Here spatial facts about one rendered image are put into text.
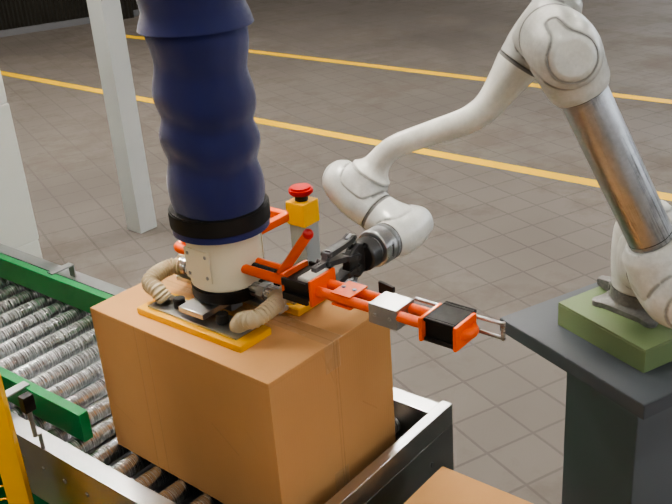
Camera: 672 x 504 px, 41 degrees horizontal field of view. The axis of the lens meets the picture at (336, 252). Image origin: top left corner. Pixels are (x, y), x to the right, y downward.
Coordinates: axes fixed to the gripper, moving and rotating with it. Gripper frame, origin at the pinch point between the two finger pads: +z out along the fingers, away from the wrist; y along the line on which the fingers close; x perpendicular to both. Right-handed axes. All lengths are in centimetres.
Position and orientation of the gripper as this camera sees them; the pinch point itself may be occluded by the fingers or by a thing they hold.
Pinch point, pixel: (313, 283)
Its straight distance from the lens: 192.6
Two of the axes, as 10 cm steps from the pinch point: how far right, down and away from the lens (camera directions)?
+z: -6.2, 3.5, -7.0
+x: -7.8, -2.1, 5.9
